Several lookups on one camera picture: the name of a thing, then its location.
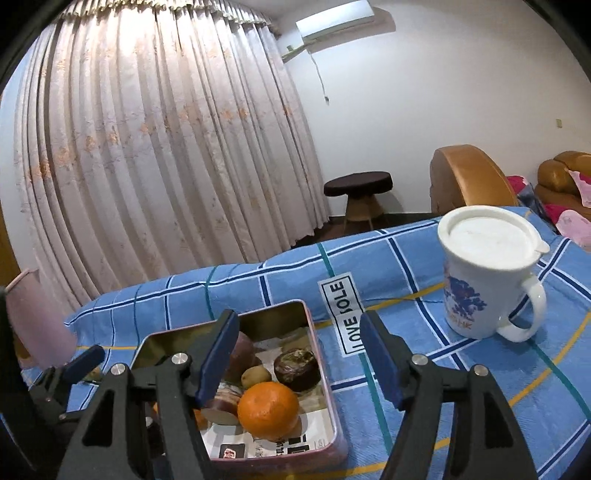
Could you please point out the brown leather sofa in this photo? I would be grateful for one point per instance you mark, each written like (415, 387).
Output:
(554, 180)

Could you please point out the blue plaid cloth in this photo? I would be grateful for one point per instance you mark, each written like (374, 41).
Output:
(461, 392)

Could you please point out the small yellow fruit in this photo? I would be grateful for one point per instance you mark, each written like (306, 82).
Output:
(255, 376)

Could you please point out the floral beige curtain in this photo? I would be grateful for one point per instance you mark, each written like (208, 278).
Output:
(161, 138)

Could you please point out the white air conditioner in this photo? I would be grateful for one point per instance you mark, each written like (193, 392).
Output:
(332, 21)

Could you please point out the round dark brown stool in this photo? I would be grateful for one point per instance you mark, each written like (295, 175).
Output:
(358, 182)

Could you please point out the air conditioner pipe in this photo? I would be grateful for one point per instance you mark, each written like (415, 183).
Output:
(295, 51)

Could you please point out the brown leather sofa armrest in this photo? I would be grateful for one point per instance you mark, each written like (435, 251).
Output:
(466, 180)

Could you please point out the large orange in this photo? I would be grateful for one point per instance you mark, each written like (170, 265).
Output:
(268, 410)

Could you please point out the white printed mug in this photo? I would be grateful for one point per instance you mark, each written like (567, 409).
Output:
(480, 295)

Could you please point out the pink patterned cloth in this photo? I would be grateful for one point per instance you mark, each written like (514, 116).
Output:
(572, 226)

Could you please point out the wooden wardrobe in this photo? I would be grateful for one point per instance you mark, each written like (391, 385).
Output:
(5, 249)

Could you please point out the white cloth label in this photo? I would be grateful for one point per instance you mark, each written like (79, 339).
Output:
(344, 314)

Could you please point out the dark brown fruit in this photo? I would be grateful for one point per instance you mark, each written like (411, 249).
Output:
(297, 367)

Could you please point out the purple round fruit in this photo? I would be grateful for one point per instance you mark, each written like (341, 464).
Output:
(242, 353)

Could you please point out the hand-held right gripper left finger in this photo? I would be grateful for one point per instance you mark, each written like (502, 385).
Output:
(219, 360)

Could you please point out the red cloth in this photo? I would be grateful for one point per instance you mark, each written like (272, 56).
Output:
(517, 183)

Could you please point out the newspaper liner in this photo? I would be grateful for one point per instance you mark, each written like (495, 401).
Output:
(304, 434)

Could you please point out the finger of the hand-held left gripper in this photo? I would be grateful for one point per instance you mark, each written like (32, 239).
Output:
(85, 361)

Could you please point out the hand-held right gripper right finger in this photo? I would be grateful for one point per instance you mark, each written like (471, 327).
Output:
(381, 364)

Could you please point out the small orange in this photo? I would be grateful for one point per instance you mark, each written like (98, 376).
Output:
(199, 419)

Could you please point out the pink metal tin box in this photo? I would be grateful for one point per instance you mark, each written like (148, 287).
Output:
(184, 337)

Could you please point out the pink electric kettle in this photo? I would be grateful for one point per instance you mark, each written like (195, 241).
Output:
(41, 323)

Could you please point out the white mug lid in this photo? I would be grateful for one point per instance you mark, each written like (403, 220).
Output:
(489, 237)

